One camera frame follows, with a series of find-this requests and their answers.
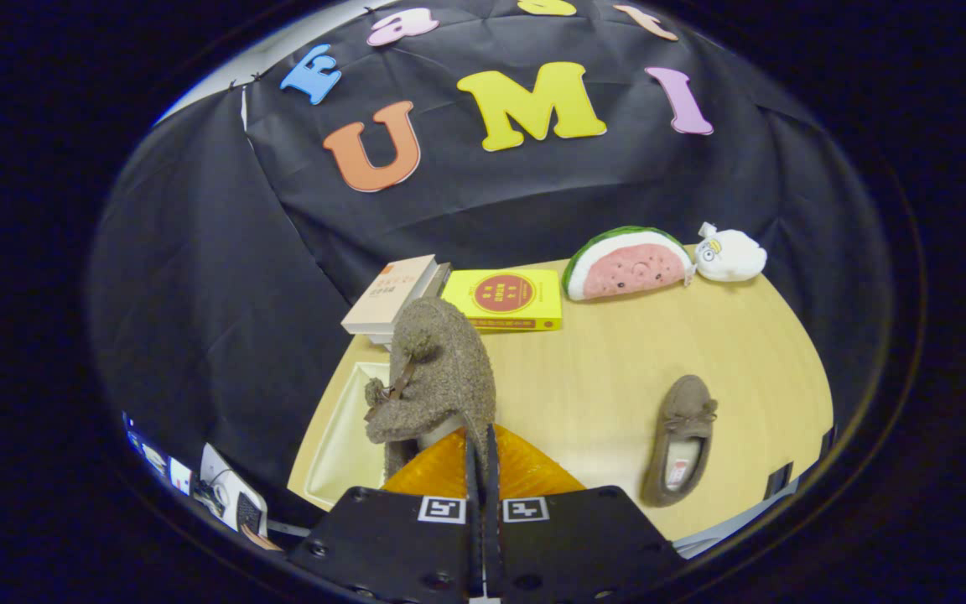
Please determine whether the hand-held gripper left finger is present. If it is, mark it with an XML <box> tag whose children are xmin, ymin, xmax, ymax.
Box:
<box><xmin>288</xmin><ymin>424</ymin><xmax>484</xmax><ymax>601</ymax></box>

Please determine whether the black backdrop cloth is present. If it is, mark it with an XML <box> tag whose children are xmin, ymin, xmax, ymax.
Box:
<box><xmin>89</xmin><ymin>0</ymin><xmax>891</xmax><ymax>521</ymax></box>

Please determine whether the beige fabric storage box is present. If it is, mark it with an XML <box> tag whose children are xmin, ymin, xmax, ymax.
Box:
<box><xmin>288</xmin><ymin>361</ymin><xmax>400</xmax><ymax>511</ymax></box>

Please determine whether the white printed object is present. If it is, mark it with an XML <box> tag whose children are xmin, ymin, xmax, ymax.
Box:
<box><xmin>198</xmin><ymin>443</ymin><xmax>270</xmax><ymax>538</ymax></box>

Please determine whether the brown fuzzy slipper shoe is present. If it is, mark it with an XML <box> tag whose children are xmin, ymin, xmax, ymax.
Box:
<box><xmin>641</xmin><ymin>374</ymin><xmax>719</xmax><ymax>508</ymax></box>
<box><xmin>364</xmin><ymin>296</ymin><xmax>497</xmax><ymax>479</ymax></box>

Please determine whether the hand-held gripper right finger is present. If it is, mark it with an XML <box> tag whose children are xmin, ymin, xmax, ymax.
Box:
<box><xmin>483</xmin><ymin>424</ymin><xmax>685</xmax><ymax>601</ymax></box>

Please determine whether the yellow book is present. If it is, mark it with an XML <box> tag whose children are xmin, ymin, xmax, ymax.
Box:
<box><xmin>441</xmin><ymin>268</ymin><xmax>564</xmax><ymax>333</ymax></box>

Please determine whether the white plush toy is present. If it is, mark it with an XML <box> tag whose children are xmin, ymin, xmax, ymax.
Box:
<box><xmin>694</xmin><ymin>221</ymin><xmax>768</xmax><ymax>283</ymax></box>

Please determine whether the beige paperback book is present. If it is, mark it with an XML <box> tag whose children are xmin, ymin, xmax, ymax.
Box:
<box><xmin>340</xmin><ymin>254</ymin><xmax>442</xmax><ymax>336</ymax></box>

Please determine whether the watermelon slice plush toy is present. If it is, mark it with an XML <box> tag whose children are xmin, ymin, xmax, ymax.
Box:
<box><xmin>563</xmin><ymin>226</ymin><xmax>695</xmax><ymax>302</ymax></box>

